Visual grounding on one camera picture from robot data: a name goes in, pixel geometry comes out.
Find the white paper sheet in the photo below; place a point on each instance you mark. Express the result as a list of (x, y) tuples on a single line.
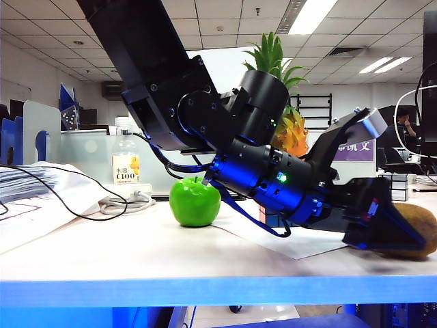
[(290, 246)]

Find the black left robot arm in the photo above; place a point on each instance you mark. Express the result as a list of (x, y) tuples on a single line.
[(153, 68)]

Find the large printed drawing sheet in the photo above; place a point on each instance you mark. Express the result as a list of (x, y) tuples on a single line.
[(34, 222)]

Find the dotted calibration board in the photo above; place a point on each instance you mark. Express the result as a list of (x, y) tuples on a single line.
[(70, 118)]

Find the silver mirror cube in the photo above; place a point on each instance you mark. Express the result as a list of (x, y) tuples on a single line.
[(399, 188)]

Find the frosted glass desk partition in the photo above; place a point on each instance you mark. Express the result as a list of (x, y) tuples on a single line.
[(85, 153)]

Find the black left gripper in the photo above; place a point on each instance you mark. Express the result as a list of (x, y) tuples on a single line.
[(362, 198)]

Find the purple name plate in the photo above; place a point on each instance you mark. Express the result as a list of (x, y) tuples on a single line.
[(362, 150)]

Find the white board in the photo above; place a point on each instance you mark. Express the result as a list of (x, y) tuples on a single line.
[(222, 68)]

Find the black shelf rack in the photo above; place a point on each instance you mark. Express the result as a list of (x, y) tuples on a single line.
[(330, 102)]

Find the brown kiwi fruit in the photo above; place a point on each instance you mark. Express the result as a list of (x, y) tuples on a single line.
[(420, 218)]

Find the ceiling air vent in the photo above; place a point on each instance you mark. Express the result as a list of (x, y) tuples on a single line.
[(348, 52)]

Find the plastic pineapple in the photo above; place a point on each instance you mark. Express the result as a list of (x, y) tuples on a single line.
[(293, 133)]

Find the clear C100 drink bottle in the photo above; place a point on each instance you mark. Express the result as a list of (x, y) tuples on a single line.
[(126, 150)]

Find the person in background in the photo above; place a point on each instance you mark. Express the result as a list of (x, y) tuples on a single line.
[(406, 118)]

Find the wide ceiling light panel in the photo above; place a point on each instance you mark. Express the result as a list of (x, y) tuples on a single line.
[(312, 15)]

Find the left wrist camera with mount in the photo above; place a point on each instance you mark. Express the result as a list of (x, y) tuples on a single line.
[(373, 123)]

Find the black office chair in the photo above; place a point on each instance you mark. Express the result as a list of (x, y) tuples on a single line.
[(392, 160)]

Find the black monitor post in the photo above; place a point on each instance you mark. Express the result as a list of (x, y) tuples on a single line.
[(430, 102)]

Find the blue triangular flag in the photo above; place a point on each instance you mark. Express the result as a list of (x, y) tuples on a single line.
[(66, 95)]

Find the distant ceiling light pair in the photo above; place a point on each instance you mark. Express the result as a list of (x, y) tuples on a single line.
[(384, 65)]

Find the colourful Rubik's cube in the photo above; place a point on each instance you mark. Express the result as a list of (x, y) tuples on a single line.
[(262, 213)]

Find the white power adapter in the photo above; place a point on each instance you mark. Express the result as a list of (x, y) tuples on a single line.
[(143, 188)]

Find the black wall box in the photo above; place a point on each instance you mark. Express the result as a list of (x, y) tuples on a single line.
[(112, 90)]

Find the blue file holder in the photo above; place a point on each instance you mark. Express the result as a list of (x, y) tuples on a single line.
[(7, 136)]

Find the green apple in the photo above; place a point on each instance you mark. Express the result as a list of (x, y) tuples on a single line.
[(191, 205)]

